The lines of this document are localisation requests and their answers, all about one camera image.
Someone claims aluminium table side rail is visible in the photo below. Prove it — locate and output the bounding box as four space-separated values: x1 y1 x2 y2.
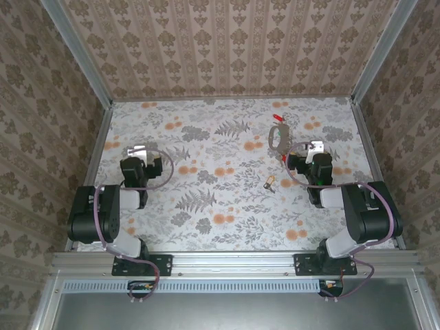
64 102 114 252
350 101 406 250

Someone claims floral patterned table cover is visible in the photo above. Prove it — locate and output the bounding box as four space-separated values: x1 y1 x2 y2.
68 98 399 252

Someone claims aluminium table back rail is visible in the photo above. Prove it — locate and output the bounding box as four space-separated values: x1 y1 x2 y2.
111 96 355 102

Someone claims aluminium frame post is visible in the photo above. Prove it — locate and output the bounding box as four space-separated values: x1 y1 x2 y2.
350 0 420 104
38 0 114 109

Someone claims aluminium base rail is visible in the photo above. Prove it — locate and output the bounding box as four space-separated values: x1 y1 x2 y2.
51 252 422 278

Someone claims grey metal sheet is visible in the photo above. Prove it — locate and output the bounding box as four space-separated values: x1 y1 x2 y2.
51 278 424 330

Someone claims grey slotted cable duct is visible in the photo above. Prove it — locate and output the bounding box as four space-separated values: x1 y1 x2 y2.
63 278 344 294

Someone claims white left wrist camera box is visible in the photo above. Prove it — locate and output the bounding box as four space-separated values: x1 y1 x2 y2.
126 144 149 162

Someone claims metal keyring with red keys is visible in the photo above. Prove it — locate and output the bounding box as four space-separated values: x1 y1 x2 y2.
267 113 293 163

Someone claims black cable connector box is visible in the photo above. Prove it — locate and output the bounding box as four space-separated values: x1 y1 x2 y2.
318 280 344 296
127 280 155 293

